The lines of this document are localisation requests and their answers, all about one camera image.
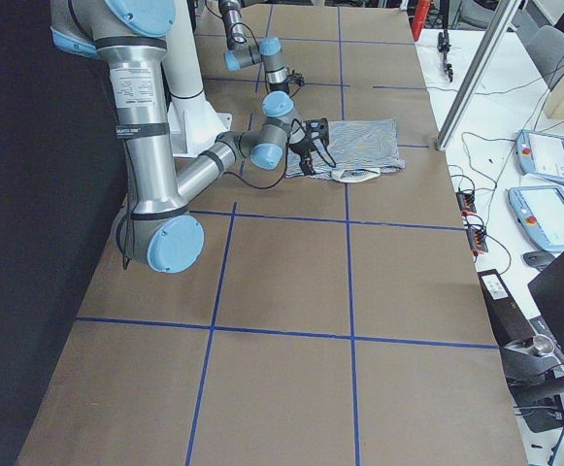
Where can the grey usb hub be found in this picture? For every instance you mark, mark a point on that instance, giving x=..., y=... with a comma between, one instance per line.
x=476, y=235
x=466, y=201

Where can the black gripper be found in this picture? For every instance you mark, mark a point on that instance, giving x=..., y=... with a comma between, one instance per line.
x=282, y=89
x=300, y=147

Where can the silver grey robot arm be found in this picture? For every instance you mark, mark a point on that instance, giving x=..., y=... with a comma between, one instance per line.
x=157, y=228
x=244, y=50

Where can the blue white striped polo shirt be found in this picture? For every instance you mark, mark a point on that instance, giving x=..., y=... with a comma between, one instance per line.
x=361, y=150

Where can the upper blue teach pendant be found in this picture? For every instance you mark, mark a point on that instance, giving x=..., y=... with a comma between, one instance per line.
x=541, y=155

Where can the lower blue teach pendant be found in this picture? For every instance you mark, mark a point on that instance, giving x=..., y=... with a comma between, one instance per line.
x=540, y=212

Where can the grey office chair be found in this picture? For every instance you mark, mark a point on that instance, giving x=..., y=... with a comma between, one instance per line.
x=546, y=49

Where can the blue teach pendant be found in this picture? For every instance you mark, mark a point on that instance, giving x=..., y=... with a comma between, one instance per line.
x=541, y=155
x=540, y=212

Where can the metal cup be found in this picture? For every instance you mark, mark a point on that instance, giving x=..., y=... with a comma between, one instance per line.
x=541, y=346

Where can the black box with label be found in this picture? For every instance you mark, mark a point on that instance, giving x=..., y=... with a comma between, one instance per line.
x=508, y=323

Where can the black computer mouse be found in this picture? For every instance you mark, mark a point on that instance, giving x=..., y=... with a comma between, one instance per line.
x=537, y=259

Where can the left grey USB hub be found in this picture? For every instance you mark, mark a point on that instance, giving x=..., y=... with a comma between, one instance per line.
x=466, y=201

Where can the aluminium profile post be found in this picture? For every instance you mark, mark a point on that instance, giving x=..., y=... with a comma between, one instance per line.
x=490, y=41

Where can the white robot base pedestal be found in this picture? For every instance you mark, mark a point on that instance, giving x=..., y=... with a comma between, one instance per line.
x=194, y=123

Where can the black camera pole tool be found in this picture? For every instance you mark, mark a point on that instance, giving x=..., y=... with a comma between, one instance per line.
x=443, y=44

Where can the right grey USB hub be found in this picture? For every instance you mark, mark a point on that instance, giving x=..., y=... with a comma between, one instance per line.
x=476, y=235

